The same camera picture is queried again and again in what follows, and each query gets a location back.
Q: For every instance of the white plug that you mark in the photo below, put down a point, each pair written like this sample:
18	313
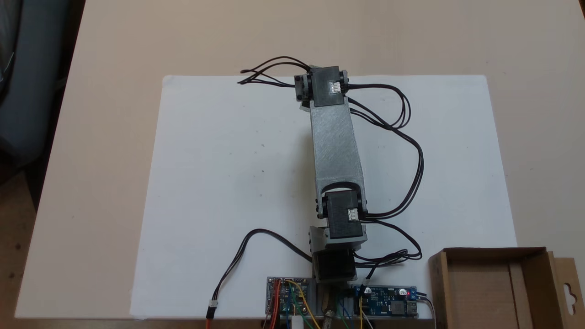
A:
297	322

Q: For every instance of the white paper sheet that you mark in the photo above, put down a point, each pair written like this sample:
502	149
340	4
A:
205	192
457	160

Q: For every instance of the blue circuit board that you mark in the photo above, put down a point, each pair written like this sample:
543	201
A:
388	304

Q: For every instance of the brown cardboard box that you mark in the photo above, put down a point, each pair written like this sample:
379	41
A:
484	292

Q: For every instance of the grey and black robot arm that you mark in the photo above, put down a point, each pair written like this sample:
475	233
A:
336	137

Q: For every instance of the grey-blue chair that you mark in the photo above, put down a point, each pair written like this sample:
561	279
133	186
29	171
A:
32	91

